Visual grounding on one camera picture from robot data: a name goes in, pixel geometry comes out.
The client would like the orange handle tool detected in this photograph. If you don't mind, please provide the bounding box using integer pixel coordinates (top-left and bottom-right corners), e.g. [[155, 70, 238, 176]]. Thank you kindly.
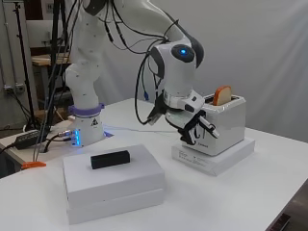
[[20, 161, 48, 170]]

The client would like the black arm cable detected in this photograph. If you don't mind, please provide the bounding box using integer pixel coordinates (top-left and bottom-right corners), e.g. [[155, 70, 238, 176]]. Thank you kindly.
[[133, 38, 167, 127]]

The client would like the black block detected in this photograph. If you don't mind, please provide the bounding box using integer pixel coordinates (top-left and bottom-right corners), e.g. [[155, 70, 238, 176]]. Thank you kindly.
[[90, 149, 132, 170]]

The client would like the thin metal stand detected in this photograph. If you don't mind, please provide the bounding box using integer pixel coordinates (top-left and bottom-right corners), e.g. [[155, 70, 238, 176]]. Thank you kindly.
[[12, 1, 39, 130]]

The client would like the black power brick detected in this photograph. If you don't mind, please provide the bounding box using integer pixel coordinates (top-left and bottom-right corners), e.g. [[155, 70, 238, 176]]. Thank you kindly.
[[13, 129, 41, 150]]

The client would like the white steel toaster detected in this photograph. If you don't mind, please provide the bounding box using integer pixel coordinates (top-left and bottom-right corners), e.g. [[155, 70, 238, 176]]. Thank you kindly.
[[180, 93, 247, 158]]

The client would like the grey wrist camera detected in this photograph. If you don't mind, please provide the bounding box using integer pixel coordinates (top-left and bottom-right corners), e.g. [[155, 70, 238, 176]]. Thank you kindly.
[[146, 105, 167, 126]]

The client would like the white flat box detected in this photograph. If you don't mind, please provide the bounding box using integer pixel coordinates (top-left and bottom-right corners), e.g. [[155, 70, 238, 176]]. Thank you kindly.
[[62, 142, 167, 205], [170, 137, 257, 178]]

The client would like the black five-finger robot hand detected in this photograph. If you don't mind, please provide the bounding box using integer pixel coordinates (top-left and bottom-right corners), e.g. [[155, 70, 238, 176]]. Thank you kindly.
[[164, 107, 222, 146]]

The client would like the white hanging sheet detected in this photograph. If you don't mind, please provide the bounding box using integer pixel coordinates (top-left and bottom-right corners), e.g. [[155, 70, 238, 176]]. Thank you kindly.
[[95, 0, 308, 143]]

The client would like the black tripod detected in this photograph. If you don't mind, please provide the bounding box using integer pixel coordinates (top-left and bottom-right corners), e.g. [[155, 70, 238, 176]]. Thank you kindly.
[[38, 0, 71, 138]]

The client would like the toast slice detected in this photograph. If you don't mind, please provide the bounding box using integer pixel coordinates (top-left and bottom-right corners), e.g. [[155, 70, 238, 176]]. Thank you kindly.
[[212, 85, 233, 107]]

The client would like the wooden table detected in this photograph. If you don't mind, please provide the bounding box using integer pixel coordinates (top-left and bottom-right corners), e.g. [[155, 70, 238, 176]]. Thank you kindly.
[[31, 52, 71, 67]]

